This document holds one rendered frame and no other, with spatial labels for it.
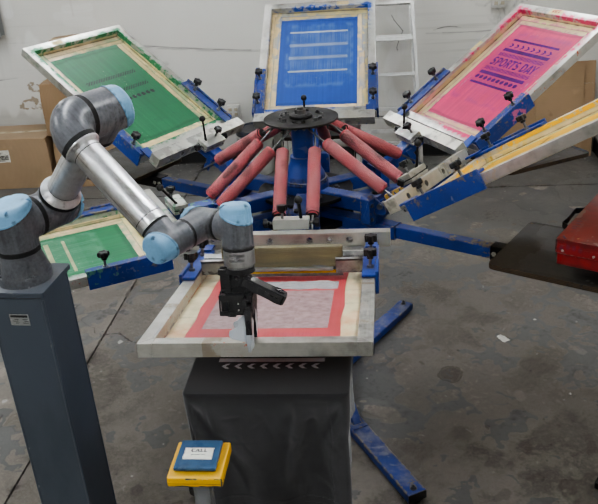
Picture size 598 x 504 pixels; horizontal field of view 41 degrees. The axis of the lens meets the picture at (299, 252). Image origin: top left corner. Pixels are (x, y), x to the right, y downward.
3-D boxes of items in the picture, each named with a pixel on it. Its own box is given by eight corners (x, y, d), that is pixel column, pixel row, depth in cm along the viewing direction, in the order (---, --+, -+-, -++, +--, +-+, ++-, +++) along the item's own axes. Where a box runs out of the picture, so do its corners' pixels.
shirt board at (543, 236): (656, 266, 278) (659, 244, 274) (624, 317, 248) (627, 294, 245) (334, 202, 350) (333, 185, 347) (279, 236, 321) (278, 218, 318)
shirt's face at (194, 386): (346, 395, 209) (346, 393, 208) (183, 395, 213) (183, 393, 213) (352, 304, 252) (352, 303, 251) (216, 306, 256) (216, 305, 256)
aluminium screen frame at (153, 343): (373, 356, 192) (373, 341, 191) (137, 357, 199) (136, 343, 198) (376, 260, 267) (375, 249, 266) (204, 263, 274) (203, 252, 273)
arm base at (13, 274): (-12, 289, 221) (-21, 257, 217) (13, 265, 234) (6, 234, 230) (39, 290, 219) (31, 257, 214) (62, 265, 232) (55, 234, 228)
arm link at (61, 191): (12, 213, 229) (71, 84, 192) (54, 195, 239) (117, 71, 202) (38, 244, 227) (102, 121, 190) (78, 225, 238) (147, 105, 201)
